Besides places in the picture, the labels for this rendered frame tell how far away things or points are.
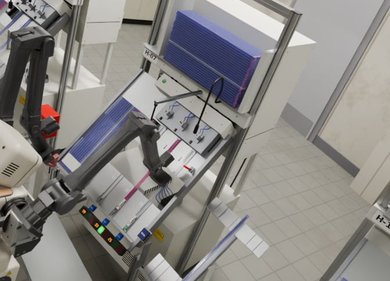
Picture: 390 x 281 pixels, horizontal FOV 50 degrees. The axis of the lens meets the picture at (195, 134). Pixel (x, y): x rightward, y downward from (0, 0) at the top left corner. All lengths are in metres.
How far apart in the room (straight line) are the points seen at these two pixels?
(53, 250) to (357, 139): 3.72
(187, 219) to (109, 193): 0.50
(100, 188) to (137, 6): 4.77
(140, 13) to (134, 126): 5.43
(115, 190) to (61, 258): 0.41
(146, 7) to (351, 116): 3.53
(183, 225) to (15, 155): 1.25
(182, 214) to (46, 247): 0.78
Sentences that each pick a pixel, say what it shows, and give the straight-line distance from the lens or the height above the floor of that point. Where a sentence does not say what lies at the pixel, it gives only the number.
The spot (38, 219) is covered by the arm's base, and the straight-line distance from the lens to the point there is 1.45.
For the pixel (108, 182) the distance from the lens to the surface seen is 2.26.
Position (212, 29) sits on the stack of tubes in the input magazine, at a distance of 2.10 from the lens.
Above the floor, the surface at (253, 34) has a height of 1.69.
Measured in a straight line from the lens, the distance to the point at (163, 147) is 2.20.
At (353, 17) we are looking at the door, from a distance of 5.03.
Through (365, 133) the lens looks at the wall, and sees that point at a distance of 5.01.
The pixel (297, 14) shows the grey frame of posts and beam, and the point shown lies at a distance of 1.91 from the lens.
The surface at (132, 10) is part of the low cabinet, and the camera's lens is 6.73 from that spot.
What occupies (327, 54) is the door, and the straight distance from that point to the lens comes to 5.15.
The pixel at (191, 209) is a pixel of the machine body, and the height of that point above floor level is 0.62.
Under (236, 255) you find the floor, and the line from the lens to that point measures 3.34.
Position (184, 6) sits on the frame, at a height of 1.67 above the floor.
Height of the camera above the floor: 2.26
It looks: 30 degrees down
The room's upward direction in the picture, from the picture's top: 21 degrees clockwise
